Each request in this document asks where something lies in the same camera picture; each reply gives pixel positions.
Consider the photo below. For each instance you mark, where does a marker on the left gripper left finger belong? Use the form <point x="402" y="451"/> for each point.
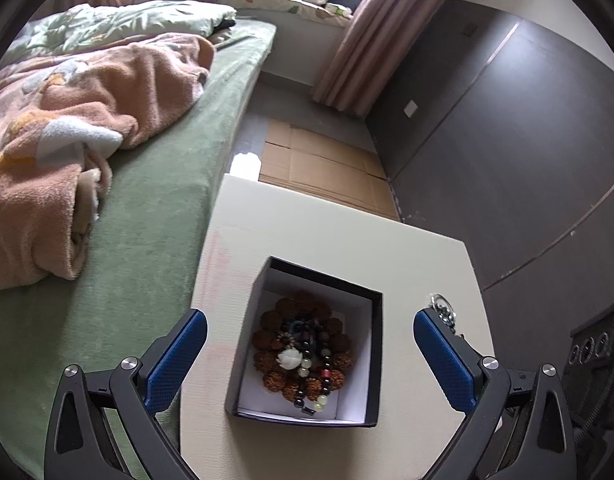
<point x="168" y="360"/>

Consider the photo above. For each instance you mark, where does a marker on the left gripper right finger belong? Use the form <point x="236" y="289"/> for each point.
<point x="454" y="363"/>

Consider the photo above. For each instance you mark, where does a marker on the black jewelry box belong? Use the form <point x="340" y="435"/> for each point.
<point x="309" y="352"/>

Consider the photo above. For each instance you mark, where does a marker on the green bed mattress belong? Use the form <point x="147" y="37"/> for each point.
<point x="143" y="253"/>

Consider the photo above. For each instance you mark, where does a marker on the black power strip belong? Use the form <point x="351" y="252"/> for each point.
<point x="588" y="377"/>

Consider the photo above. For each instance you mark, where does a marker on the white side table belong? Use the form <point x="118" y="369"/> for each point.
<point x="391" y="420"/>

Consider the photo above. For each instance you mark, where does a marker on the flattened cardboard sheet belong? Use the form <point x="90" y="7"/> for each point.
<point x="317" y="165"/>

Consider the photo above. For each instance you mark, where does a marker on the pink fleece blanket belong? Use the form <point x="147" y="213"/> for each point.
<point x="61" y="119"/>

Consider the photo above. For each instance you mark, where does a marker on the light green quilt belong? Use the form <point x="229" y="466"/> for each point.
<point x="84" y="27"/>

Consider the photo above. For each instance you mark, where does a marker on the right pink curtain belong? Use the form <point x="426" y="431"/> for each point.
<point x="377" y="40"/>

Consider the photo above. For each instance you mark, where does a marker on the white wall socket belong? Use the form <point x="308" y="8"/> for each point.
<point x="410" y="108"/>

